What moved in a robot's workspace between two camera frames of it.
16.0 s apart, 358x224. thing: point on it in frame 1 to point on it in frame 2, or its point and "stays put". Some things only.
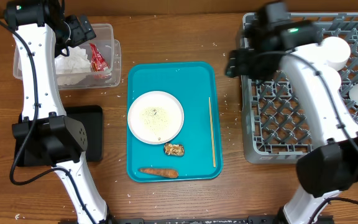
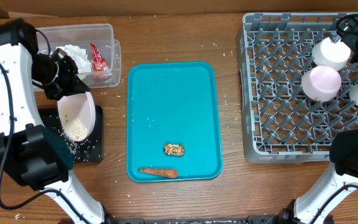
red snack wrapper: (98, 62) stays put
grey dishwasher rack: (273, 130) stays put
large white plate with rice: (155, 117) to (79, 106)
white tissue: (76, 62) stays put
